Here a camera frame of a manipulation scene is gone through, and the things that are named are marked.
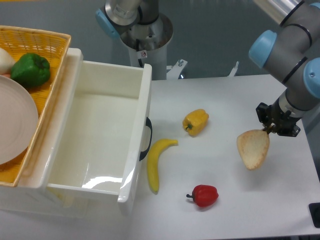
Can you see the grey robot arm, blue caps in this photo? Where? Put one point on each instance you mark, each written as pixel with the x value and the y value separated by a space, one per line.
pixel 282 55

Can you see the white onion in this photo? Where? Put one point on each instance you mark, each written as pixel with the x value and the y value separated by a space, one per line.
pixel 6 62

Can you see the triangle bread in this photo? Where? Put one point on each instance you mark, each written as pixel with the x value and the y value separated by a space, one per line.
pixel 253 146

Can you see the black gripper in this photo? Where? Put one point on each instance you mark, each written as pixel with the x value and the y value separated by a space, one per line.
pixel 279 118

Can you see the green bell pepper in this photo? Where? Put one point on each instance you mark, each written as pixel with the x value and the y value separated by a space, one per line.
pixel 31 70

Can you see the open white upper drawer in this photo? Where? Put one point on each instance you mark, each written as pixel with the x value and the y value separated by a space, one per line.
pixel 98 154

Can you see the pink plate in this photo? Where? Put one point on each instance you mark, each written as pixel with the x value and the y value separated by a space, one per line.
pixel 18 119

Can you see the red bell pepper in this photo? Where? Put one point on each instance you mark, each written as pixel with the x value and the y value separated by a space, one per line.
pixel 204 195

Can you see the white drawer cabinet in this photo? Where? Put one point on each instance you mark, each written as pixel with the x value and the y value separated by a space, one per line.
pixel 32 194

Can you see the yellow bell pepper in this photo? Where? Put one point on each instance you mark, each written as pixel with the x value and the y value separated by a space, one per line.
pixel 195 122

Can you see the yellow woven basket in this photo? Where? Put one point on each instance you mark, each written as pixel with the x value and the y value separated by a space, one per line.
pixel 54 47

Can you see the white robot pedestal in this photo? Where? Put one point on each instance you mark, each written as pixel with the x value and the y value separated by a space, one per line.
pixel 147 44

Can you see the black drawer handle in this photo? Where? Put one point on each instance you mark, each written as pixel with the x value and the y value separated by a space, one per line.
pixel 148 139

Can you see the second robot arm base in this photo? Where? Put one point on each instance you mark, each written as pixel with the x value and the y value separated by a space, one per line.
pixel 117 16

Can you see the yellow banana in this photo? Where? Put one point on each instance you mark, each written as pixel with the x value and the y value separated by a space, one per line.
pixel 152 163

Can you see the black object at table edge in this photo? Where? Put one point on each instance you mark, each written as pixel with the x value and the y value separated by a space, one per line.
pixel 314 209

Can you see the white table bracket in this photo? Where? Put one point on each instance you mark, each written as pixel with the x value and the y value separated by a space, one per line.
pixel 177 71

